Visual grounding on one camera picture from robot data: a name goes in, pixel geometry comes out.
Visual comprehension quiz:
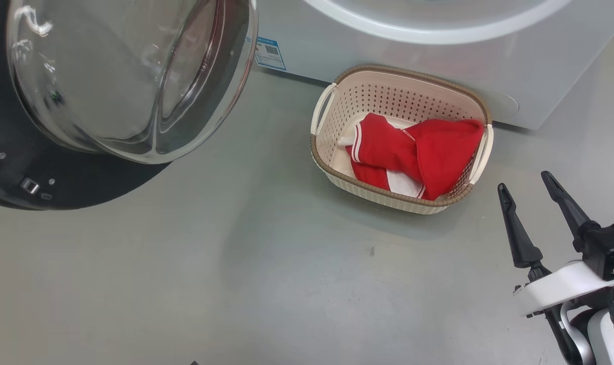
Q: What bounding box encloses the dark grey glass washer door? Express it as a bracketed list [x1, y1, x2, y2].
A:
[0, 0, 260, 211]

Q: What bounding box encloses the beige perforated laundry basket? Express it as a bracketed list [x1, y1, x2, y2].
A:
[309, 64, 494, 215]

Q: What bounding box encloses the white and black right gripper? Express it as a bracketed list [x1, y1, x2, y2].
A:
[497, 171, 614, 319]

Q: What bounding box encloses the plain red garment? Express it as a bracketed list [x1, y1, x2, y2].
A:
[404, 119, 485, 201]

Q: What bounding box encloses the red garment with white stripes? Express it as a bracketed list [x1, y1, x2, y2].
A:
[339, 113, 429, 200]

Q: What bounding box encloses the white washing machine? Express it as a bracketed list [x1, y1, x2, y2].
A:
[246, 0, 614, 130]

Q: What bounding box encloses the blue energy label sticker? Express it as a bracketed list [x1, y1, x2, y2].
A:
[254, 36, 287, 72]

